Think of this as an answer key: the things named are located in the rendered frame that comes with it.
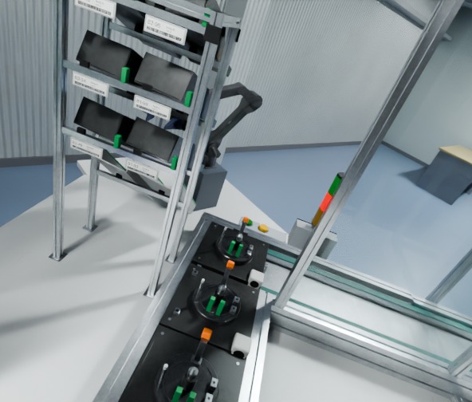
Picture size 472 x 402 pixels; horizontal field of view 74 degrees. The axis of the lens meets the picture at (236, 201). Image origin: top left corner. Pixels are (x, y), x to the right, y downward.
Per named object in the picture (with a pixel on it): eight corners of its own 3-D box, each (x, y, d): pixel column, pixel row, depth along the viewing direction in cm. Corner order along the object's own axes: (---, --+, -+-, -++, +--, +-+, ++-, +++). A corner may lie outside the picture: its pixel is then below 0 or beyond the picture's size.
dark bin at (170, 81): (178, 112, 101) (188, 91, 100) (214, 128, 99) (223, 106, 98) (133, 80, 74) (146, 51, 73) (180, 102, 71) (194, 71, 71)
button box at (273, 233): (237, 226, 137) (241, 215, 134) (281, 244, 136) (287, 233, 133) (234, 235, 131) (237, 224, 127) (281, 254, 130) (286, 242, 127)
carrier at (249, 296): (189, 266, 101) (198, 238, 95) (257, 293, 101) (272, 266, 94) (157, 327, 80) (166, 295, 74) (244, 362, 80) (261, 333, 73)
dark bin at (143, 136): (169, 155, 109) (178, 136, 109) (202, 171, 107) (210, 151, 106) (125, 142, 82) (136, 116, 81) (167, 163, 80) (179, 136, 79)
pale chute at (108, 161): (126, 186, 121) (131, 176, 122) (154, 200, 119) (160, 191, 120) (90, 154, 95) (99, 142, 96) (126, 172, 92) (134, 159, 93)
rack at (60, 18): (88, 222, 117) (107, -31, 76) (178, 258, 116) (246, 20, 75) (48, 257, 99) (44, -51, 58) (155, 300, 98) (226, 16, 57)
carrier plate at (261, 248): (210, 225, 123) (211, 221, 122) (267, 247, 123) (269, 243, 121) (190, 264, 102) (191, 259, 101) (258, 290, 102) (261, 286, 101)
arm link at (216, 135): (257, 96, 136) (249, 85, 131) (265, 102, 131) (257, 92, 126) (205, 147, 140) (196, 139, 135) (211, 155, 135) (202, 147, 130)
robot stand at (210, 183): (200, 191, 160) (210, 156, 150) (216, 206, 152) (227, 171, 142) (177, 195, 150) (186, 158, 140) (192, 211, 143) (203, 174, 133)
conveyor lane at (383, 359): (204, 242, 128) (210, 223, 123) (399, 318, 125) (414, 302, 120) (179, 292, 103) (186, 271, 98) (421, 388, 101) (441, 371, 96)
